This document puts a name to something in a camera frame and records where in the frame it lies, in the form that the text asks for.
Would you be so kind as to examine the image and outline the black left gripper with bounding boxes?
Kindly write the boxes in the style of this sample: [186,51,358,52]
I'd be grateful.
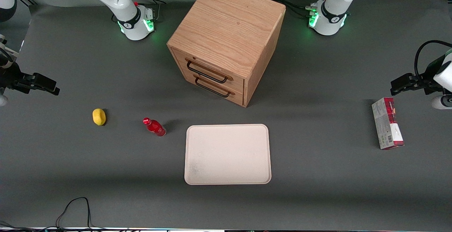
[390,56,446,96]

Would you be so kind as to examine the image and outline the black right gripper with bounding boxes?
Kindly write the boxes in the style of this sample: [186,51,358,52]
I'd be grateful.
[0,61,60,96]

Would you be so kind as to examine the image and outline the red coke bottle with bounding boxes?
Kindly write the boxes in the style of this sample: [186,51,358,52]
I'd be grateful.
[143,118,167,137]

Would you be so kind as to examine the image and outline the beige plastic tray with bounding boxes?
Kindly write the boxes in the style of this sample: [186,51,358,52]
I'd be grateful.
[184,124,272,185]

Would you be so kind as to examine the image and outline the grey and red carton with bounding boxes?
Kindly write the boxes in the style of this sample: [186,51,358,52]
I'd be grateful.
[371,97,405,150]

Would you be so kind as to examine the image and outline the yellow lemon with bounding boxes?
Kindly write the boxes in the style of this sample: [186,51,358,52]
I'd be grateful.
[93,108,106,126]

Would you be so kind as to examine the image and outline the wide wooden drawer front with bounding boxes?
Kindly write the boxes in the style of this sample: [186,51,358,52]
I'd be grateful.
[171,48,245,95]

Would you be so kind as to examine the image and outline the narrow wooden drawer front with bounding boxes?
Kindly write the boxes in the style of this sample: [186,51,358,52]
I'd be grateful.
[184,73,245,106]

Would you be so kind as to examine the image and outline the oak wooden drawer cabinet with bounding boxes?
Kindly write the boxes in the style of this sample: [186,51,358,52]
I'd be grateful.
[167,0,286,108]

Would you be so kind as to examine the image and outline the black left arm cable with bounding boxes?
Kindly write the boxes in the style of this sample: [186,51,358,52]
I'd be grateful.
[415,40,452,81]

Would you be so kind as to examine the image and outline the thin black table cable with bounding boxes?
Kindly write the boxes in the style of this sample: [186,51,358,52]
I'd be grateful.
[0,197,142,232]

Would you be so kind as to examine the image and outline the black right base cables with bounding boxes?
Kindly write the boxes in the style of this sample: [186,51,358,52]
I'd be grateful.
[132,0,166,22]

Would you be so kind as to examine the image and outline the black base cables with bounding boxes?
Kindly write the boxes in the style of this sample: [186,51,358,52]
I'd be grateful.
[132,0,166,22]
[270,0,313,18]

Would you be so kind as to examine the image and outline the black left base cables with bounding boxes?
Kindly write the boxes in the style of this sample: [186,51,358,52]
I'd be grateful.
[270,0,313,18]

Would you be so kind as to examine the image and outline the long black drawer handle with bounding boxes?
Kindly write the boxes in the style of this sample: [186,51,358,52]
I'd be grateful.
[186,60,229,84]

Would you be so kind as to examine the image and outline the short black drawer handle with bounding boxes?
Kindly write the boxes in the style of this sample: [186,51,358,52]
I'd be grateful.
[195,77,232,98]

